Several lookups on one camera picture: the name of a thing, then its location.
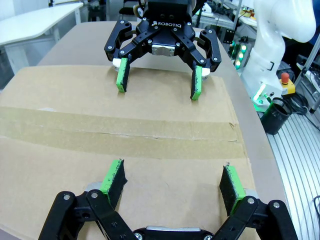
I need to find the right gripper black Robotiq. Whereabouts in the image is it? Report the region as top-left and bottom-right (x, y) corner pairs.
(103, 0), (223, 102)

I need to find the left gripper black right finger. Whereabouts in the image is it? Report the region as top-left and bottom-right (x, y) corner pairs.
(212, 162), (300, 240)

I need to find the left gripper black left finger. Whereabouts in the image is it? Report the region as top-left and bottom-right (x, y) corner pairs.
(37, 158), (137, 240)

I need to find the brown cardboard shipping box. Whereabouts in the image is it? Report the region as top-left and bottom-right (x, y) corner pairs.
(0, 64), (257, 240)

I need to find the red emergency stop button box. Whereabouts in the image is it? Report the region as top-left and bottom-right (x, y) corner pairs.
(280, 72), (296, 98)

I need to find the brown packing tape strip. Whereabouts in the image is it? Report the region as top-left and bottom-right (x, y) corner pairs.
(0, 106), (249, 161)

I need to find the aluminium profile platform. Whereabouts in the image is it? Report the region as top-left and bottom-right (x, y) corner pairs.
(266, 113), (320, 240)

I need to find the black cup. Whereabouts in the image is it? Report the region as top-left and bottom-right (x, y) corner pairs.
(260, 96), (293, 136)

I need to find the green signal light stack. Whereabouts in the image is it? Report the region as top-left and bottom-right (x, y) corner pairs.
(233, 41), (249, 71)

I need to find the cluttered white workbench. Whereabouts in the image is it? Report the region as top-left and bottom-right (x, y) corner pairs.
(197, 0), (258, 30)

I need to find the white desk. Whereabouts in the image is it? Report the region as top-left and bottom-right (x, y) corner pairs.
(0, 1), (85, 76)

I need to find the black cable bundle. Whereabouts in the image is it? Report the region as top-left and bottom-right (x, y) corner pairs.
(287, 92), (315, 116)

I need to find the aluminium frame post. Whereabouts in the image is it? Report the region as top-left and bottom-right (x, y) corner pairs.
(294, 41), (320, 114)

